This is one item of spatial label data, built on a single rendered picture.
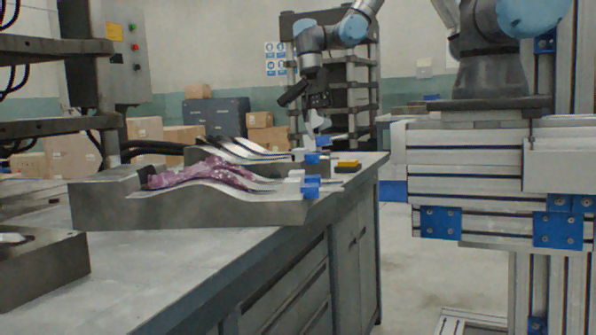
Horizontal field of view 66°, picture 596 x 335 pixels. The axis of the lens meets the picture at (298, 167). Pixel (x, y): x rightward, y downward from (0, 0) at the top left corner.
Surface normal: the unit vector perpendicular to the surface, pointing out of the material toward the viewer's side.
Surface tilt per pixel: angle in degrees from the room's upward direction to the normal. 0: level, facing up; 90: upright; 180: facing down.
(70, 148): 99
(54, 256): 90
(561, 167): 90
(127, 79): 90
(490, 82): 72
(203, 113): 90
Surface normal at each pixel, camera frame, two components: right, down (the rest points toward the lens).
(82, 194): -0.08, 0.16
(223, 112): -0.35, 0.16
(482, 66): -0.59, -0.15
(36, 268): 0.93, 0.00
